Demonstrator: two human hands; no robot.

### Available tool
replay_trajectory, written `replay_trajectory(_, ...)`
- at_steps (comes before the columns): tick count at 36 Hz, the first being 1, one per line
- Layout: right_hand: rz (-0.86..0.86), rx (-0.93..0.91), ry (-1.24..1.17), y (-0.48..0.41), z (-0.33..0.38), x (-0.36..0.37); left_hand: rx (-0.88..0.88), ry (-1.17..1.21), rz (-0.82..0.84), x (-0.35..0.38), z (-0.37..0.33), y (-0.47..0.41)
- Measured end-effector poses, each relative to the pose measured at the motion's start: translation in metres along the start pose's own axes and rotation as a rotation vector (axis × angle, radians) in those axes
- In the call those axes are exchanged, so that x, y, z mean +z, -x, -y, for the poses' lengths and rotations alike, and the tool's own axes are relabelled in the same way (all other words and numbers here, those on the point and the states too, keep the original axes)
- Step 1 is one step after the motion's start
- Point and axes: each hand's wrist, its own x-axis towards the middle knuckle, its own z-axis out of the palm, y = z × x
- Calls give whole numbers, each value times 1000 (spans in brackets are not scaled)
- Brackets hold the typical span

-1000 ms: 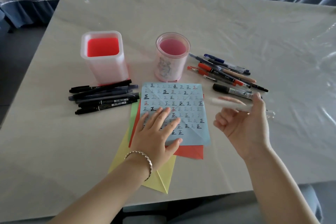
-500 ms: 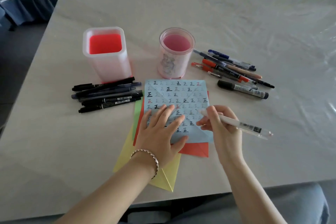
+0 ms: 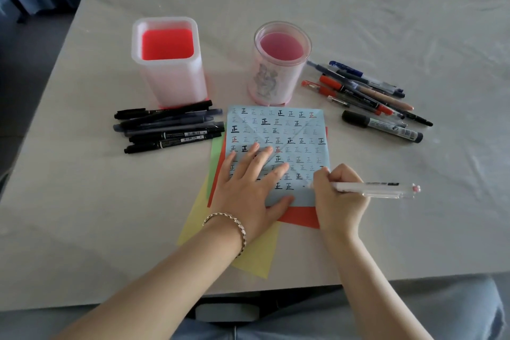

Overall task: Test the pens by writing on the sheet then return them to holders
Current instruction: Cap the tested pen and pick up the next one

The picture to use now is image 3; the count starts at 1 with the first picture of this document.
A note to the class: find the person's left hand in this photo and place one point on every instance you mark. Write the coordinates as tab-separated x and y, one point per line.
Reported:
247	204

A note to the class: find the black marker pen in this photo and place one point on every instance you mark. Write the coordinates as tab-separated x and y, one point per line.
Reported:
127	114

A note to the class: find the black marker with barcode label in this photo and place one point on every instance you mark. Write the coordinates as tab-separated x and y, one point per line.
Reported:
179	135

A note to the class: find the pile of assorted pens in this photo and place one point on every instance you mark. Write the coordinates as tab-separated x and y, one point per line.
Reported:
358	88

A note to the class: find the thick black grey marker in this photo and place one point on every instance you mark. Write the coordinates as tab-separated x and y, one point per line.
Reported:
382	125

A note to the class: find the white pen with black label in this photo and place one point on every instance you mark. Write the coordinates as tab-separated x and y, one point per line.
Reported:
382	189

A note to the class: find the yellow paper sheet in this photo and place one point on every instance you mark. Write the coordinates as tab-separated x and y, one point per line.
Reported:
259	256

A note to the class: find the person's right hand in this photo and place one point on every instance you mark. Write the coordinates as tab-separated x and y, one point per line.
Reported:
342	212

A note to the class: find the square white red pen holder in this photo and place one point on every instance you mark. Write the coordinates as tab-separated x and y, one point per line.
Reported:
171	80

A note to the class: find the red paper sheet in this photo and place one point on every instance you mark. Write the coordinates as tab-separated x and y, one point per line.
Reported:
303	216

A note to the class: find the round pink pen holder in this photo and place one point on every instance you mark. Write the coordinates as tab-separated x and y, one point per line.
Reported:
271	80

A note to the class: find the blue paper with writing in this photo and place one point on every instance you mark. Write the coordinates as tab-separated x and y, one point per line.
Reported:
303	132

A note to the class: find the person's left forearm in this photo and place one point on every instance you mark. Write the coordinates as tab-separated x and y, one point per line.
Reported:
151	292

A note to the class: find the person's right forearm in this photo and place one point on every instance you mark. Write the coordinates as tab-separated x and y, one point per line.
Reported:
374	296

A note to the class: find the long grey pen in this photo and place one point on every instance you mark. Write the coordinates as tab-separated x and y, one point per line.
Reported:
143	132

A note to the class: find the black brush pen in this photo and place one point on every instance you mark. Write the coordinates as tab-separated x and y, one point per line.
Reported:
187	106

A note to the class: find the green paper sheet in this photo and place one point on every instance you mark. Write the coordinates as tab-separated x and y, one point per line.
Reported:
215	152

